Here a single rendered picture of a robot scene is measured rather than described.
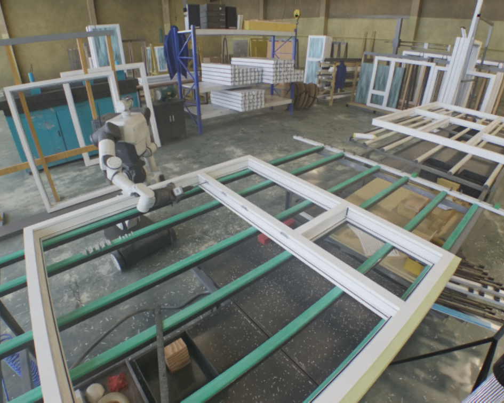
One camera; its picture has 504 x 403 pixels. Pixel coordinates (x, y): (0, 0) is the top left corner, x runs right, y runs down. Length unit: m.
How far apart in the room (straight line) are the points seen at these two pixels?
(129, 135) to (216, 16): 4.34
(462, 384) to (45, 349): 2.16
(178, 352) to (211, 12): 5.51
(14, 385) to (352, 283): 2.08
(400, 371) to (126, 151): 2.23
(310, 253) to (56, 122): 4.55
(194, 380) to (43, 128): 4.52
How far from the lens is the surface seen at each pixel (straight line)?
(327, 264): 1.18
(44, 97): 5.03
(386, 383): 2.02
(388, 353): 0.97
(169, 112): 5.33
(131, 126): 1.88
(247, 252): 1.69
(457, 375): 2.26
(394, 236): 1.47
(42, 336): 1.12
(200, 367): 1.26
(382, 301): 1.11
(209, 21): 5.86
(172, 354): 1.16
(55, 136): 5.18
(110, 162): 1.59
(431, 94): 8.02
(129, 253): 2.51
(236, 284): 1.14
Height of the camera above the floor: 1.71
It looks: 31 degrees down
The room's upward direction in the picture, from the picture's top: straight up
